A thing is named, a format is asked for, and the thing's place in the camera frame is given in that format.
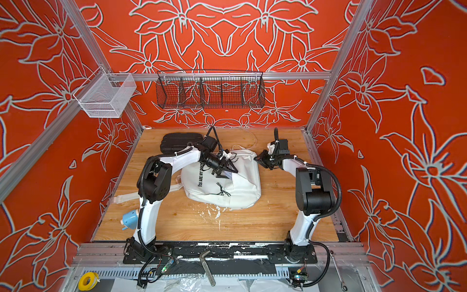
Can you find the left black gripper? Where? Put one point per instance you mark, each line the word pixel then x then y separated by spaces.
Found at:
pixel 221 168

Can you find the yellow tape roll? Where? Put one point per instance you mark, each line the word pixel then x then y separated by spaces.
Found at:
pixel 88 281

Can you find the blue mug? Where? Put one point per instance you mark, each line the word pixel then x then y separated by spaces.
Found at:
pixel 130 220

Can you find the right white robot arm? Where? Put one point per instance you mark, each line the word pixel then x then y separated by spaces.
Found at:
pixel 318 195

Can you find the white backpack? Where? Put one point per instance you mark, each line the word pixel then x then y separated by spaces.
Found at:
pixel 239 190

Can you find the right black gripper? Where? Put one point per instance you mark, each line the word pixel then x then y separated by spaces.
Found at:
pixel 267 159

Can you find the silver wrench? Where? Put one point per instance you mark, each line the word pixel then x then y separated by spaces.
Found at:
pixel 344 287

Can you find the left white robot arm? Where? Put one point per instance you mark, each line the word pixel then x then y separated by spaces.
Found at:
pixel 155 180

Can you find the white wire wall basket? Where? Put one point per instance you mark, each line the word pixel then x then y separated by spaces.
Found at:
pixel 103 95

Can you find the black wire wall basket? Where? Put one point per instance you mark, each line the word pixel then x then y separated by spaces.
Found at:
pixel 215 89

